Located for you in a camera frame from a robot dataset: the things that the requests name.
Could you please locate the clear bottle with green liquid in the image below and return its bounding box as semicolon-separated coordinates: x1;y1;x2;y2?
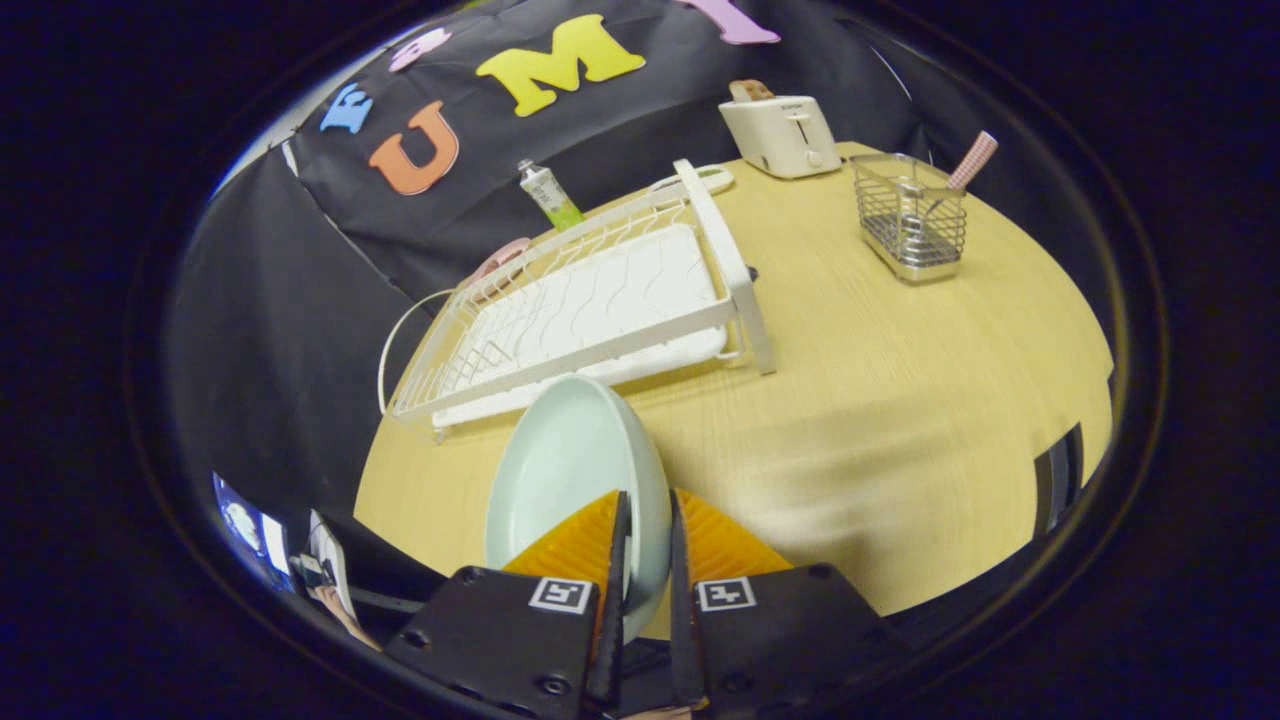
517;159;586;233

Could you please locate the pale green plate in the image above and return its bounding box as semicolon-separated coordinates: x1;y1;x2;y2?
484;375;673;644

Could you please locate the white toaster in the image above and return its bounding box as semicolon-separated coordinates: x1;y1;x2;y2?
718;95;843;181

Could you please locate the metal wire basket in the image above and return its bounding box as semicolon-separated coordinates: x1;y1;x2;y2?
850;152;969;285

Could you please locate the white wire dish rack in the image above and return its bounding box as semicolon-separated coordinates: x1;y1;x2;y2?
378;158;778;441

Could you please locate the black backdrop cloth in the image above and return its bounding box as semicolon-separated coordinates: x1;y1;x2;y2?
165;0;1111;561

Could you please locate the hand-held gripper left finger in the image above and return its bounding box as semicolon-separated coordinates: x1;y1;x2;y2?
383;488;633;720

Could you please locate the small white divided dish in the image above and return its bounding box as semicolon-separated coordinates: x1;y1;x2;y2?
650;165;734;198

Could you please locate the glowing computer monitor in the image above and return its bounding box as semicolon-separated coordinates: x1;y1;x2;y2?
212;472;293;593

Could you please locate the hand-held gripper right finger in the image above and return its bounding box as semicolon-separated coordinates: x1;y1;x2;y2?
667;487;911;716

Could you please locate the dark grey furniture piece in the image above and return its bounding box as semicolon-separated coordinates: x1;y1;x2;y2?
1033;422;1086;536

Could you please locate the pink plate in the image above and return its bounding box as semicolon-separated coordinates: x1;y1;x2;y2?
470;237;531;286

